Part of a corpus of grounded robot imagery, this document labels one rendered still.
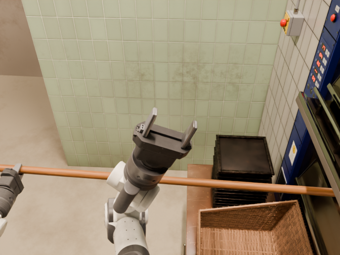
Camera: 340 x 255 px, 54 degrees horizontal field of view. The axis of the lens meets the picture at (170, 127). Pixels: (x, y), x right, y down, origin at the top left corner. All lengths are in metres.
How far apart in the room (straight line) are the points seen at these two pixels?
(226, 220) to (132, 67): 1.19
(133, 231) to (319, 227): 0.84
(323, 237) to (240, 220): 0.48
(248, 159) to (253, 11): 0.90
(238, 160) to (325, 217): 0.52
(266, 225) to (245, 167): 0.33
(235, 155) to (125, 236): 1.00
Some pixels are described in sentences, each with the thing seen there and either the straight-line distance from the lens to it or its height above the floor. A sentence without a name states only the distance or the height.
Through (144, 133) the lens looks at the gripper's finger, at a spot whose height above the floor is 1.71.
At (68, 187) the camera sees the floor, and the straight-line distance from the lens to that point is 2.92.
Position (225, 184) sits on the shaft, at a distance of 1.24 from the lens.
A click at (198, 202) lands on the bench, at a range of 1.97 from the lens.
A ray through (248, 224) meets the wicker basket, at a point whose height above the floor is 0.64.
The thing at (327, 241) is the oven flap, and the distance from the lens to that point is 1.48.
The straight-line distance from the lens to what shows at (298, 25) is 1.86.
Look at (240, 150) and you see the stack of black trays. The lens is 1.83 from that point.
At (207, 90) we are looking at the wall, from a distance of 2.39.
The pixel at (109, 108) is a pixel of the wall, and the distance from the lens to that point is 2.55.
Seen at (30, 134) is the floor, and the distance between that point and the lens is 3.55.
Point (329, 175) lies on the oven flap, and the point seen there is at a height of 1.40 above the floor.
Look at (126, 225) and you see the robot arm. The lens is 0.99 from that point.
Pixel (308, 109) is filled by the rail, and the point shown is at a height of 1.43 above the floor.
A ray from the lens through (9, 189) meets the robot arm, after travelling 1.33.
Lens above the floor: 2.13
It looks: 39 degrees down
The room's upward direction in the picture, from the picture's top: straight up
